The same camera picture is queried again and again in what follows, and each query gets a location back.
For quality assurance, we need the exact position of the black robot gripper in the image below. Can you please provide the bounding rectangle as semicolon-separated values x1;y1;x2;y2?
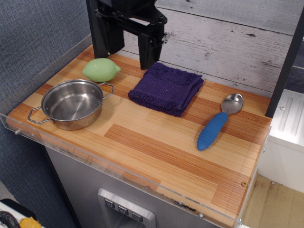
95;0;167;70

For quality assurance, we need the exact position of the blue handled metal spoon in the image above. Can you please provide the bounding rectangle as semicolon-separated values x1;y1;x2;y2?
197;93;243;151

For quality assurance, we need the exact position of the purple folded cloth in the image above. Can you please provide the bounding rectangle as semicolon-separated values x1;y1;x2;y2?
128;62;204;117

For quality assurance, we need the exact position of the green plastic lemon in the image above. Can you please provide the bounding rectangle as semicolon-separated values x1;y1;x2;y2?
83;58;121;82

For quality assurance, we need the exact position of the stainless steel pot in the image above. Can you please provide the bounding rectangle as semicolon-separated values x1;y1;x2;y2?
28;79;114;131

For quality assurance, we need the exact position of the clear acrylic table guard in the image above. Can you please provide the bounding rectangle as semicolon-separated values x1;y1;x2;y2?
1;111;270;228

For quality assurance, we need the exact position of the grey toy fridge cabinet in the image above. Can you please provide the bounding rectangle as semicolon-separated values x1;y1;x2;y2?
44;145;228;228

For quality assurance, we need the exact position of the silver dispenser button panel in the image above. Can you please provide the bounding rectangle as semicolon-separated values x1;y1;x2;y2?
98;188;156;228

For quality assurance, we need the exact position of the white toy sink unit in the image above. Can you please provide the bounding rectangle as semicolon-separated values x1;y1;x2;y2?
257;89;304;192

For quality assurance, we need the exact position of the yellow object bottom left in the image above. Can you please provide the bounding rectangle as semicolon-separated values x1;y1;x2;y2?
19;217;43;228

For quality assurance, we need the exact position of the black left vertical post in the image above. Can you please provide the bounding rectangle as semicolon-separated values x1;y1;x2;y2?
86;0;109;58

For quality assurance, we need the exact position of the black vertical post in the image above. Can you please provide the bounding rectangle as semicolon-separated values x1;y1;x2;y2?
265;9;304;118
86;0;109;58

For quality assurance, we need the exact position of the black right vertical post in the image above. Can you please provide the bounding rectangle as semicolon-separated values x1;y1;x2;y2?
265;9;304;118

